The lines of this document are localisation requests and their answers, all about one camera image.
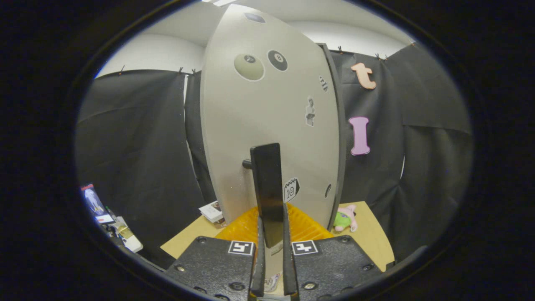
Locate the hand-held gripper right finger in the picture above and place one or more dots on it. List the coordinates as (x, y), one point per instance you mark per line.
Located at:
(288, 267)

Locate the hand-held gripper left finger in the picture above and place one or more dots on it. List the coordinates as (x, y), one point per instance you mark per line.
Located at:
(260, 267)

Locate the white shoe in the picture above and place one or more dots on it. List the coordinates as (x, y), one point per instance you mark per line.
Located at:
(272, 283)

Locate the green and pink plush toy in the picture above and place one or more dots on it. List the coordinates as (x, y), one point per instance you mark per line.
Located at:
(343, 219)

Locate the white book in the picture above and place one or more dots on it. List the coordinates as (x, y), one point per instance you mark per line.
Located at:
(211, 211)

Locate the white and gold packets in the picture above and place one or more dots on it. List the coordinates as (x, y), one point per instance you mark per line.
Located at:
(125, 238)

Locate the black backdrop cloth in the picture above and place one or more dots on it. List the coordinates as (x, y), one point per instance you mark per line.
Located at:
(138, 146)

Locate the colourful printed box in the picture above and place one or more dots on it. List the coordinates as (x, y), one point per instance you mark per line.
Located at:
(95, 202)

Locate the long ceiling light panel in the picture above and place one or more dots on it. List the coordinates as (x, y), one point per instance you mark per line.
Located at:
(221, 1)

